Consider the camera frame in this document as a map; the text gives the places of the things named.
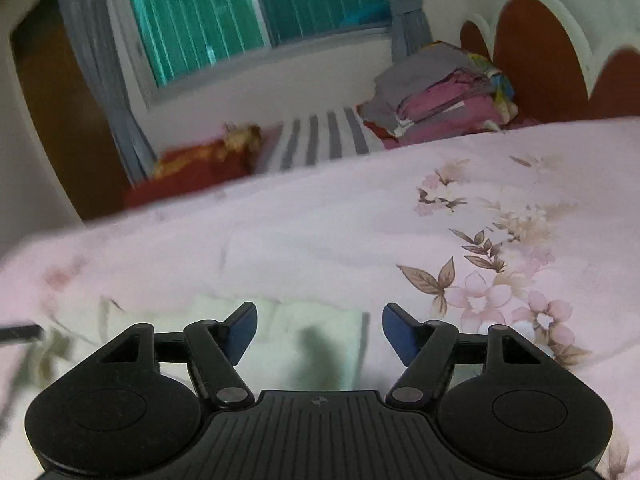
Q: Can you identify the pile of folded clothes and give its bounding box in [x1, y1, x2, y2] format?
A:
[360, 42, 518, 148]

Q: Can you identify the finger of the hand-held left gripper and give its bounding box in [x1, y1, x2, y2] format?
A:
[0, 325, 44, 345]

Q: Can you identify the grey curtain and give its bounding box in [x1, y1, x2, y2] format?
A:
[372, 0, 433, 61]
[52, 0, 156, 183]

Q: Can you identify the white knitted sweater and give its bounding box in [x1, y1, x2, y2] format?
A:
[187, 294, 372, 392]

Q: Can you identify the white and brown headboard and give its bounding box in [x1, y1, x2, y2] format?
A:
[459, 0, 640, 126]

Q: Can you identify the red patterned pillow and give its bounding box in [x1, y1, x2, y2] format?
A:
[125, 122, 281, 208]

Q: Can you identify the brown wooden door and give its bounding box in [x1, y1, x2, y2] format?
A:
[10, 0, 131, 221]

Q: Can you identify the pink floral bedsheet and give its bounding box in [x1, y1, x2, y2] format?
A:
[0, 116, 640, 480]

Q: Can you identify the teal bundle behind window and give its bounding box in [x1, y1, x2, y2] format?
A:
[340, 2, 391, 27]

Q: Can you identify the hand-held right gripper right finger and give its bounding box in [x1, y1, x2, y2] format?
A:
[382, 303, 566, 410]

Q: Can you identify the grey striped cloth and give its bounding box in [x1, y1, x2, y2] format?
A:
[257, 105, 386, 173]

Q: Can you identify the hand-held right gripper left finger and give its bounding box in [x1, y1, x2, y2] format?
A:
[75, 302, 259, 410]

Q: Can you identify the window with green pane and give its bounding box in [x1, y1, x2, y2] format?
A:
[107, 0, 401, 106]

